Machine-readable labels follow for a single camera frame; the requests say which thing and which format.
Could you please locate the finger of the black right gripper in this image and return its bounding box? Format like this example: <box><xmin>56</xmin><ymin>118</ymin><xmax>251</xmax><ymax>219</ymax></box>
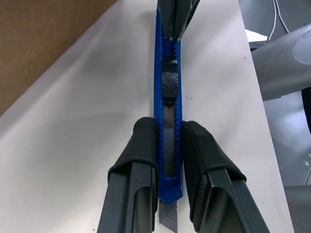
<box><xmin>157</xmin><ymin>0</ymin><xmax>180</xmax><ymax>41</ymax></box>
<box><xmin>177</xmin><ymin>0</ymin><xmax>201</xmax><ymax>41</ymax></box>

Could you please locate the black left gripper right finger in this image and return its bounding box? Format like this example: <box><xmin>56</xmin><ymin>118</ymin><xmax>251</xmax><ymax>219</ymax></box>
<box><xmin>181</xmin><ymin>120</ymin><xmax>272</xmax><ymax>233</ymax></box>

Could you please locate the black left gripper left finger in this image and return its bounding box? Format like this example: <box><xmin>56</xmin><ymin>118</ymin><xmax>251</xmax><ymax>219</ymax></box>
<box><xmin>97</xmin><ymin>116</ymin><xmax>161</xmax><ymax>233</ymax></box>

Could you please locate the blue utility knife cutter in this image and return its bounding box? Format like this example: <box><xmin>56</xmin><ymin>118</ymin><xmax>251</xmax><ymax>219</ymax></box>
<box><xmin>152</xmin><ymin>6</ymin><xmax>184</xmax><ymax>233</ymax></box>

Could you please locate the brown cardboard box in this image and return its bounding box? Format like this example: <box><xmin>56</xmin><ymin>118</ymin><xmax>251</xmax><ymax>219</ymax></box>
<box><xmin>0</xmin><ymin>0</ymin><xmax>142</xmax><ymax>117</ymax></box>

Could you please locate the grey robot torso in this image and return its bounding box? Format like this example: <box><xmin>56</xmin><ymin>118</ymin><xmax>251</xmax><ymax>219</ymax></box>
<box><xmin>249</xmin><ymin>23</ymin><xmax>311</xmax><ymax>233</ymax></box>

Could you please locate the thin white cable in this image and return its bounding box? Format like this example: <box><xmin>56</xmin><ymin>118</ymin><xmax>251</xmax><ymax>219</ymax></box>
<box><xmin>268</xmin><ymin>0</ymin><xmax>291</xmax><ymax>41</ymax></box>

